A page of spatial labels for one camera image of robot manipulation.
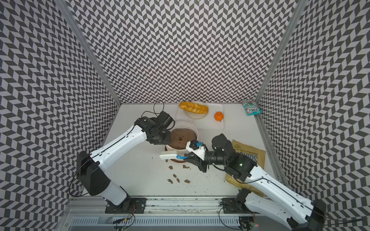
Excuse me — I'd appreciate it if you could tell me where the white ceramic pot with mud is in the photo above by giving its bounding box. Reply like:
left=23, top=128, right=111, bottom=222
left=165, top=121, right=198, bottom=156

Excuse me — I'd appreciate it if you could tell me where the white blue scrub brush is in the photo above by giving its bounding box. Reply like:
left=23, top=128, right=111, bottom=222
left=160, top=151, right=188, bottom=160

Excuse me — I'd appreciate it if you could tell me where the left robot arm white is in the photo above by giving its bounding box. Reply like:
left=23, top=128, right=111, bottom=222
left=76, top=111, right=175, bottom=207

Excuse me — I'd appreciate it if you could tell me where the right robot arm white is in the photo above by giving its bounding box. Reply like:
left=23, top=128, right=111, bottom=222
left=185, top=134, right=326, bottom=231

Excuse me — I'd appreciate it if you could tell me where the white cutting board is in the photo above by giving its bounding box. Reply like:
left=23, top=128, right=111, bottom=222
left=175, top=103, right=225, bottom=130

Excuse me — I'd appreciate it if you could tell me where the white round plate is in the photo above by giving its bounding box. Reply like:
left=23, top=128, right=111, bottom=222
left=184, top=101, right=209, bottom=120

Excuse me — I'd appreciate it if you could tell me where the small orange pumpkin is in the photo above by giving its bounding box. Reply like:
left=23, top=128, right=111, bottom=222
left=214, top=112, right=224, bottom=122

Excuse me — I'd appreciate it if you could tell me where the golden bread loaf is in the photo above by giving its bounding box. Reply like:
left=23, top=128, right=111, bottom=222
left=179, top=102, right=209, bottom=114

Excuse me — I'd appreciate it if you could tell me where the yellow chips bag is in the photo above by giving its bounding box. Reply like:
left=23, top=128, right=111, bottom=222
left=225, top=140, right=266, bottom=197

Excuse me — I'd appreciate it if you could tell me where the teal snack packet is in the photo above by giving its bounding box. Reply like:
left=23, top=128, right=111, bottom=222
left=241, top=100, right=262, bottom=115

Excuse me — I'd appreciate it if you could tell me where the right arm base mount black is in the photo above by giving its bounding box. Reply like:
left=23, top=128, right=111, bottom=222
left=220, top=188, right=252, bottom=214

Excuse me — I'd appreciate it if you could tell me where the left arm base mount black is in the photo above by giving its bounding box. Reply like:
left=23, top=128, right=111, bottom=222
left=105, top=196, right=147, bottom=214

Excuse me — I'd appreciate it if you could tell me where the metal base rail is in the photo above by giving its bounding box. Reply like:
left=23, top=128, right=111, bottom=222
left=59, top=196, right=287, bottom=231

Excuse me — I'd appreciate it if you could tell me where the aluminium corner post left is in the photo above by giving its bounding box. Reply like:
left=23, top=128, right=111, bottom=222
left=55, top=0, right=121, bottom=105

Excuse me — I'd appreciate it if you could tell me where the aluminium corner post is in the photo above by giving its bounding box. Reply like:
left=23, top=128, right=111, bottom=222
left=255, top=0, right=307, bottom=104
left=55, top=0, right=121, bottom=105

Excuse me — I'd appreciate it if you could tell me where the aluminium corner post right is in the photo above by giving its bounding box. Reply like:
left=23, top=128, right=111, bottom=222
left=255, top=0, right=307, bottom=104

